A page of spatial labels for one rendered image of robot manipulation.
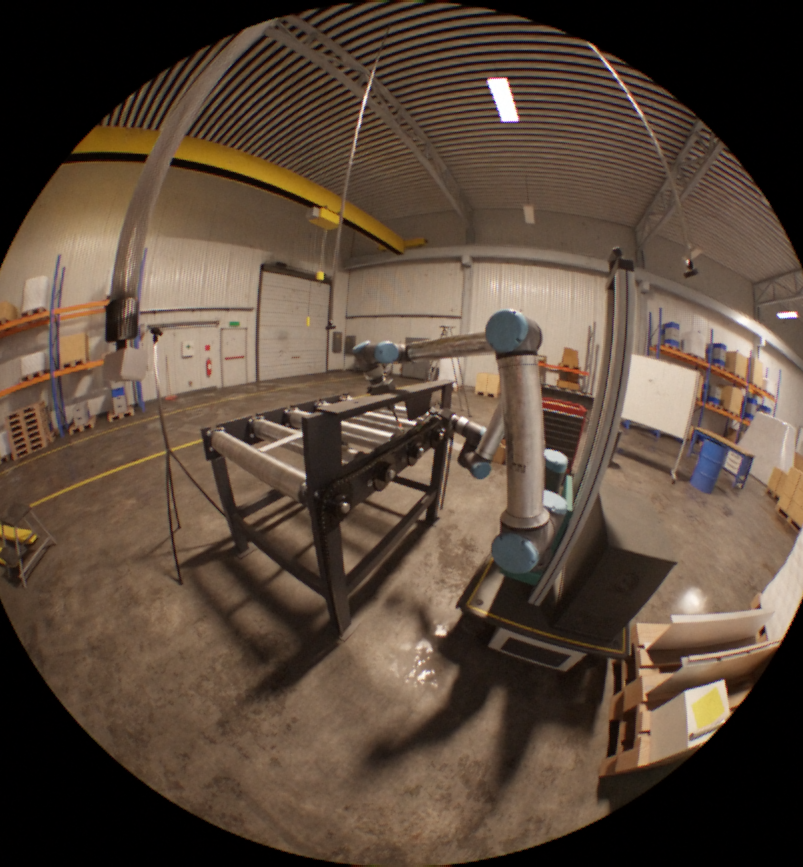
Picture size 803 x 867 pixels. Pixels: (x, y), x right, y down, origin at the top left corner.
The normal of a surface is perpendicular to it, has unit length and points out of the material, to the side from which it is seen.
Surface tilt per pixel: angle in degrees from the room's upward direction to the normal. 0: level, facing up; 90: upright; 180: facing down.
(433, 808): 0
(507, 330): 83
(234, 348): 90
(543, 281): 90
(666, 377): 90
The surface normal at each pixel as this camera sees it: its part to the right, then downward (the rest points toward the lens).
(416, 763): 0.07, -0.95
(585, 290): -0.47, 0.25
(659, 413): -0.80, 0.15
